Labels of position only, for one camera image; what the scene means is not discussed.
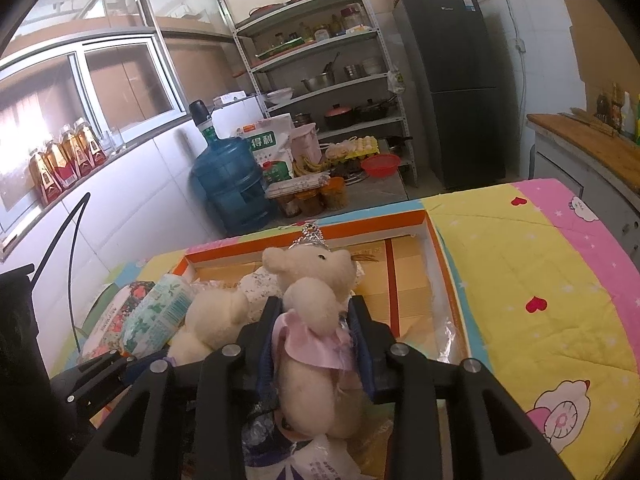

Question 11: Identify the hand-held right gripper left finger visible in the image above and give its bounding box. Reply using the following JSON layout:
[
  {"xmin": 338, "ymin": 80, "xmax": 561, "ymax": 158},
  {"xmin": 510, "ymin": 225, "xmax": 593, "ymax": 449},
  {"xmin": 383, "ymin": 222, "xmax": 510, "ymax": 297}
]
[{"xmin": 65, "ymin": 296, "xmax": 286, "ymax": 480}]

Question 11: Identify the red plastic basket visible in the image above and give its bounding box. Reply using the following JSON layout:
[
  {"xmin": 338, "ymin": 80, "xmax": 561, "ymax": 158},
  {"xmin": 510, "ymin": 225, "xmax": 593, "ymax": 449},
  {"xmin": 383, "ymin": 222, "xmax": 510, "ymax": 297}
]
[{"xmin": 361, "ymin": 154, "xmax": 402, "ymax": 179}]

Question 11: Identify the row of condiment bottles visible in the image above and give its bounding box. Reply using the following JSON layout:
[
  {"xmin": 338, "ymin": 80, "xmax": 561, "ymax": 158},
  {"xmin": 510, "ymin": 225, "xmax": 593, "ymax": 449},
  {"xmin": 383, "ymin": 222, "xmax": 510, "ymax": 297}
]
[{"xmin": 595, "ymin": 80, "xmax": 640, "ymax": 144}]

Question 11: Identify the printed cartoon blanket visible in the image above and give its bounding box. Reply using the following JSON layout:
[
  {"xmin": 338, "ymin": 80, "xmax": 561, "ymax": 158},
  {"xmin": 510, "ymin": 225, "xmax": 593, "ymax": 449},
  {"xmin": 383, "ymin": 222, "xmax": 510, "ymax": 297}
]
[{"xmin": 50, "ymin": 177, "xmax": 640, "ymax": 480}]

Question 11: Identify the orange cardboard box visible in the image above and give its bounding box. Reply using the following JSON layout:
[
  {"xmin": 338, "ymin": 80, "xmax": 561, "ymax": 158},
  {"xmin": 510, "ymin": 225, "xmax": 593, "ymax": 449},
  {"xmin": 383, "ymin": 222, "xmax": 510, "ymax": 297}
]
[{"xmin": 172, "ymin": 209, "xmax": 473, "ymax": 480}]

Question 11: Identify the grey counter cabinet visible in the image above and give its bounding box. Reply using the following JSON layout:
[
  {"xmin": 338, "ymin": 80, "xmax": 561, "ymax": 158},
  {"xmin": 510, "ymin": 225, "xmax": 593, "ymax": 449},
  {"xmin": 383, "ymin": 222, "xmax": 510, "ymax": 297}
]
[{"xmin": 525, "ymin": 127, "xmax": 640, "ymax": 257}]

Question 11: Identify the cream teddy bear pink dress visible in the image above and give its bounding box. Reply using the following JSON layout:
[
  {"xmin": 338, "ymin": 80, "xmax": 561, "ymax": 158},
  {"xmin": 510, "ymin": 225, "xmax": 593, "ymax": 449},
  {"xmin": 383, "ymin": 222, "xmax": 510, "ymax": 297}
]
[{"xmin": 262, "ymin": 246, "xmax": 366, "ymax": 441}]

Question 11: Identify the white flour bag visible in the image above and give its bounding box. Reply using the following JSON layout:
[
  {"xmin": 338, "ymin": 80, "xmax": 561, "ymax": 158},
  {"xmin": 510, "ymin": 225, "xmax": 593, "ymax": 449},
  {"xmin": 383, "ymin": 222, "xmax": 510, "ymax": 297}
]
[{"xmin": 231, "ymin": 114, "xmax": 296, "ymax": 184}]

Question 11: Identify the row of seasoning jars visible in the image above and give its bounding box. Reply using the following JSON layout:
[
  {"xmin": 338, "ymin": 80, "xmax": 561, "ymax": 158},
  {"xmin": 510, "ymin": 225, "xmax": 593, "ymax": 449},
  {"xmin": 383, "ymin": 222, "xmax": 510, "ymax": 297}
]
[{"xmin": 272, "ymin": 4, "xmax": 371, "ymax": 46}]

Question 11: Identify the sliding window frame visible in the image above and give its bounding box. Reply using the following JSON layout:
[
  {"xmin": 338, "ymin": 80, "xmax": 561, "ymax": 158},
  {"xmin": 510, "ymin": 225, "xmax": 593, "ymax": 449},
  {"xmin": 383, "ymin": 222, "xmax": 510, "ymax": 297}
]
[{"xmin": 0, "ymin": 0, "xmax": 236, "ymax": 261}]

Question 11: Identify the floral tissue box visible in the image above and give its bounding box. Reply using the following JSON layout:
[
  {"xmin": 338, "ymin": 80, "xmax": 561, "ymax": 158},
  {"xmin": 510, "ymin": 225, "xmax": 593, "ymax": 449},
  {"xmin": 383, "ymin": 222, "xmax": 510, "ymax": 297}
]
[{"xmin": 77, "ymin": 280, "xmax": 158, "ymax": 362}]

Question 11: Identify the green white carton box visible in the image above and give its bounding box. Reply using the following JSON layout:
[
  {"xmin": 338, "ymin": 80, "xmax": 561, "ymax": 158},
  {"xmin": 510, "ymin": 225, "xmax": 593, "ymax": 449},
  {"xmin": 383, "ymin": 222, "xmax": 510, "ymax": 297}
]
[{"xmin": 82, "ymin": 282, "xmax": 122, "ymax": 334}]

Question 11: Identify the clear drinking glass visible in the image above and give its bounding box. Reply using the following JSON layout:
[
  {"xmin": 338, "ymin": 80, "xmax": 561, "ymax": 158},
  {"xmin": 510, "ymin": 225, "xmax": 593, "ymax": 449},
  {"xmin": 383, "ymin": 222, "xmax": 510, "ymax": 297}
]
[{"xmin": 104, "ymin": 127, "xmax": 126, "ymax": 155}]

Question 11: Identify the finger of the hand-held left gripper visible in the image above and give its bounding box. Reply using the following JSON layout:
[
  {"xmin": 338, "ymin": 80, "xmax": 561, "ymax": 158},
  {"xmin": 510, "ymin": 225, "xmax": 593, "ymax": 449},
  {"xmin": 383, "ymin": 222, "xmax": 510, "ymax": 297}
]
[{"xmin": 50, "ymin": 350, "xmax": 169, "ymax": 429}]

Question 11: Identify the wooden cutting board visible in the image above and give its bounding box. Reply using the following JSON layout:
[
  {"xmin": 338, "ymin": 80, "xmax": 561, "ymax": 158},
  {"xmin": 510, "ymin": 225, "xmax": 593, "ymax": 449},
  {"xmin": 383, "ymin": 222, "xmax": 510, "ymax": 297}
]
[{"xmin": 527, "ymin": 112, "xmax": 640, "ymax": 196}]

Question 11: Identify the brown cardboard sheet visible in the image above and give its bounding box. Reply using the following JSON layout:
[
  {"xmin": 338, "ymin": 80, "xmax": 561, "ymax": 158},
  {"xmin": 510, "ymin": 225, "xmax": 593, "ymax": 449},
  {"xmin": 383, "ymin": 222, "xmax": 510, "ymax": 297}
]
[{"xmin": 562, "ymin": 0, "xmax": 640, "ymax": 106}]

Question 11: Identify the blue water jug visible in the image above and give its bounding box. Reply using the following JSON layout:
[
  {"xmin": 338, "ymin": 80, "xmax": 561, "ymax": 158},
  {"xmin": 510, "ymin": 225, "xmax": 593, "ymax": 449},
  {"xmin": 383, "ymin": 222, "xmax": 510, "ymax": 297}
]
[{"xmin": 190, "ymin": 132, "xmax": 271, "ymax": 236}]

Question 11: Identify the white tissue pack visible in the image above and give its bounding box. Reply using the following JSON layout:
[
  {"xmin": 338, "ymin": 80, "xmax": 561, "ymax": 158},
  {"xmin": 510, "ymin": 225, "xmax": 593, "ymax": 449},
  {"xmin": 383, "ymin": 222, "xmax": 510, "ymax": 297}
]
[{"xmin": 244, "ymin": 432, "xmax": 362, "ymax": 480}]

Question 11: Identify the dark grey fridge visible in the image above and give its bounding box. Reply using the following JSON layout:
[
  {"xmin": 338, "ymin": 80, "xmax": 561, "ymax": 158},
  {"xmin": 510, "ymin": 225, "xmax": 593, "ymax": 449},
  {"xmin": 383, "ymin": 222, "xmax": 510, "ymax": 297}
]
[{"xmin": 392, "ymin": 0, "xmax": 509, "ymax": 191}]

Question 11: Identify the steel mixing bowl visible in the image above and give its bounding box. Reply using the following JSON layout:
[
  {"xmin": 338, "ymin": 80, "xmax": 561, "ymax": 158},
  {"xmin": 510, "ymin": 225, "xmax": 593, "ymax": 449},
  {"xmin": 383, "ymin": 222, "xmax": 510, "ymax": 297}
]
[{"xmin": 301, "ymin": 72, "xmax": 336, "ymax": 92}]

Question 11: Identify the black wok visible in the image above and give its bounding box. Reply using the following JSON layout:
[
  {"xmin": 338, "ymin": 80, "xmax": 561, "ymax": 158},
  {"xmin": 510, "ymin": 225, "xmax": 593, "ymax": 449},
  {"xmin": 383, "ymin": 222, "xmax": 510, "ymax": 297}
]
[{"xmin": 355, "ymin": 97, "xmax": 399, "ymax": 122}]

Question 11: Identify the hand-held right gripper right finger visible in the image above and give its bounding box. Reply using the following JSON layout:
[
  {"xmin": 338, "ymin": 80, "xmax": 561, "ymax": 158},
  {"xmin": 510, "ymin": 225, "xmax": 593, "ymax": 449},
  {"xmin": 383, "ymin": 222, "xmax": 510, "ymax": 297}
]
[{"xmin": 347, "ymin": 296, "xmax": 573, "ymax": 480}]

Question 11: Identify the rolled bamboo mat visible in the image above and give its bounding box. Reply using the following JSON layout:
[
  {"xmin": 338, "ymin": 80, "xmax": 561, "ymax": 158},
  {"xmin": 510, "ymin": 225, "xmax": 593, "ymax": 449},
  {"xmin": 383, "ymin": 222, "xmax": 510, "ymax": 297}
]
[{"xmin": 265, "ymin": 176, "xmax": 331, "ymax": 199}]

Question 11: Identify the bunch of bananas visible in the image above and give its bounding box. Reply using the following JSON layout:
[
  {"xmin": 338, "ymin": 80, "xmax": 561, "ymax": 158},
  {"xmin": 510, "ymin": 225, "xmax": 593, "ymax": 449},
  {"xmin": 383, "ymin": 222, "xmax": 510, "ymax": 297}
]
[{"xmin": 292, "ymin": 157, "xmax": 329, "ymax": 177}]

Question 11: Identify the green tissue pack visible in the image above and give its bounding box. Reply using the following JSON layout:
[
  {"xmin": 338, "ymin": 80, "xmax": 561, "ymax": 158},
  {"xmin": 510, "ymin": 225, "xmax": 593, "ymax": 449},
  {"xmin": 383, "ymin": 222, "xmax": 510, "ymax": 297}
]
[{"xmin": 121, "ymin": 274, "xmax": 194, "ymax": 356}]

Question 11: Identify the black pot with red lid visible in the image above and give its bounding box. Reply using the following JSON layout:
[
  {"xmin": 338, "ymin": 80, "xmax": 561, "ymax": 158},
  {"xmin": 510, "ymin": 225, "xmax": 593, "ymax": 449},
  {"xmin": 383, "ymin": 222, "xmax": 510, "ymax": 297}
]
[{"xmin": 324, "ymin": 103, "xmax": 356, "ymax": 130}]

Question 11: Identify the grey metal shelf rack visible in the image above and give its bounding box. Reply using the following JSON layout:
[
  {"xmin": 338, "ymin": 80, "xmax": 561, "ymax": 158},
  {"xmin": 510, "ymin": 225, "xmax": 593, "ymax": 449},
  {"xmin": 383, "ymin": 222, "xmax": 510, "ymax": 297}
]
[{"xmin": 232, "ymin": 0, "xmax": 419, "ymax": 189}]

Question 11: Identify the pink plastic bucket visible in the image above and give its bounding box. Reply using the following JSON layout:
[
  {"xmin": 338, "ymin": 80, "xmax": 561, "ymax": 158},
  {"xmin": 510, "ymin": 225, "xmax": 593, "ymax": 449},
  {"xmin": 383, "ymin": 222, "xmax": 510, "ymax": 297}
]
[{"xmin": 290, "ymin": 124, "xmax": 322, "ymax": 164}]

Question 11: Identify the thin black cable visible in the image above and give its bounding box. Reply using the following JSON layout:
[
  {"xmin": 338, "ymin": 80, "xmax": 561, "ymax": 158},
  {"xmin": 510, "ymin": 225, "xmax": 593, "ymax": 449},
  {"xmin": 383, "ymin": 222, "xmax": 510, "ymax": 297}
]
[{"xmin": 30, "ymin": 192, "xmax": 91, "ymax": 352}]

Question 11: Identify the black water pump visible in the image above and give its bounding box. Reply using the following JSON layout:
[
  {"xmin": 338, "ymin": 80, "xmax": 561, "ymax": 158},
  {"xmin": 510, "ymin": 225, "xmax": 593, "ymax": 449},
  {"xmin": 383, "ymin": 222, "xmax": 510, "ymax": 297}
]
[{"xmin": 188, "ymin": 100, "xmax": 217, "ymax": 141}]

